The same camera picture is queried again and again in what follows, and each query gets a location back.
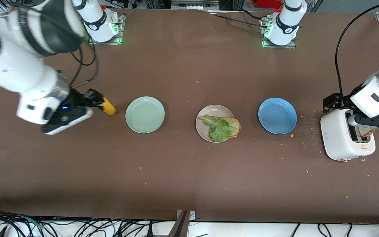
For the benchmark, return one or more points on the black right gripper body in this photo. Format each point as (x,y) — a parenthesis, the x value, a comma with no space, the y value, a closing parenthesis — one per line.
(77,99)

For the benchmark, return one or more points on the yellow mustard squeeze bottle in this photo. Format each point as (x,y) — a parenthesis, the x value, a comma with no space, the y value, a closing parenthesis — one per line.
(109,108)

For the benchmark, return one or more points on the brown bread slice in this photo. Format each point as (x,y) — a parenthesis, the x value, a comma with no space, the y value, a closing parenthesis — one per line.
(236,126)
(365,132)

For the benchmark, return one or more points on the green lettuce leaf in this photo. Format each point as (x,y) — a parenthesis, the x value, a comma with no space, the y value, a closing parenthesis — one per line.
(219,128)

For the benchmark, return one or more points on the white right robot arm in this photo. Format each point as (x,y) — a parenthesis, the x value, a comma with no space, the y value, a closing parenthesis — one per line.
(15,65)

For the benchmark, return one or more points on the mint green plate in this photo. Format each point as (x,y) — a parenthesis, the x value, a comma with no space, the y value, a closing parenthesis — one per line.
(145,115)

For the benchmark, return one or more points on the blue plate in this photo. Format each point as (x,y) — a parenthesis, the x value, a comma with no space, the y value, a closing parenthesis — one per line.
(277,116)

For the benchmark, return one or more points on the beige plate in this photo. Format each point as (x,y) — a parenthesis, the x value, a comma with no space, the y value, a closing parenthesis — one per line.
(204,110)

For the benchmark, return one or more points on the white toaster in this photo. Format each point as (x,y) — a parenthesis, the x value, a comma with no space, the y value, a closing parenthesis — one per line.
(336,138)

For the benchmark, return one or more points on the red box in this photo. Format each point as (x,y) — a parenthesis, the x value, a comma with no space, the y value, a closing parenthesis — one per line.
(268,3)

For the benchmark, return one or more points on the grey metal bar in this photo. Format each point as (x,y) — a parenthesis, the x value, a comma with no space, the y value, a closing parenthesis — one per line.
(179,227)

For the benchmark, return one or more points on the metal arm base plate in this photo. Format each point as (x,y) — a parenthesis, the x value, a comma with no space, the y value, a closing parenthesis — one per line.
(122,24)
(280,46)

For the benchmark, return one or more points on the aluminium frame profile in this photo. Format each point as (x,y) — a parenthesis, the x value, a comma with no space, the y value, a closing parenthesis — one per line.
(2,7)

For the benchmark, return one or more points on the grey aluminium frame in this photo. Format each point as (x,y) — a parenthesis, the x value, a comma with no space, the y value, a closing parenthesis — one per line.
(192,5)

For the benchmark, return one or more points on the small metal bracket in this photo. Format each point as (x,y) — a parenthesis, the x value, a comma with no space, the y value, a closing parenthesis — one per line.
(192,214)

